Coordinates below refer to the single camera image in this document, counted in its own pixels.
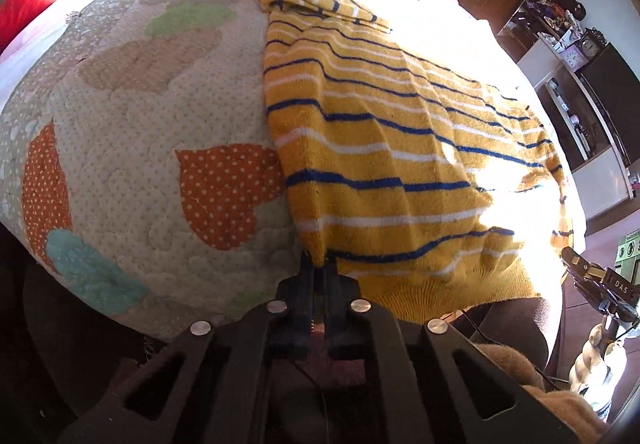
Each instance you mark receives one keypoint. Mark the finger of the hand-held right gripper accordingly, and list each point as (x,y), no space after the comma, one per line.
(575,261)

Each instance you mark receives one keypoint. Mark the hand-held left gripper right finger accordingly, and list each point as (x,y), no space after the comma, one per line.
(400,364)

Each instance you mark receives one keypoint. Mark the black television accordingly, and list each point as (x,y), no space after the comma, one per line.
(617,89)

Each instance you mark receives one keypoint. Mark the white shelf unit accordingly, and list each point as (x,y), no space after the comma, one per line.
(595,174)

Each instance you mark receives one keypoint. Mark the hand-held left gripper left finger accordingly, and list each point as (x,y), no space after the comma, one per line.
(240,364)

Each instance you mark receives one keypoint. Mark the green printed box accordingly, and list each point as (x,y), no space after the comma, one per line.
(627,256)

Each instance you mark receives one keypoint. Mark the person's right hand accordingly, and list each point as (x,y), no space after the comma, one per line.
(592,356)

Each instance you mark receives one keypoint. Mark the dark pants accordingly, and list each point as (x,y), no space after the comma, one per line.
(505,324)

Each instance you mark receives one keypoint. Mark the yellow striped sweater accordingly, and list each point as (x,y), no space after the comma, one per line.
(390,164)

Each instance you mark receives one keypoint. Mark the brown fleece clothing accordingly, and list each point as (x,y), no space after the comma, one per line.
(530,389)

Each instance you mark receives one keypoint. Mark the round table clock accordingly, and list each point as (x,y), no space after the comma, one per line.
(590,45)

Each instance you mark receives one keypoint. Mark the quilted heart print blanket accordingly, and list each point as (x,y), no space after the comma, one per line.
(150,124)

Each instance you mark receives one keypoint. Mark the pink square clock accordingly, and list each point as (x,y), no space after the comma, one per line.
(572,60)

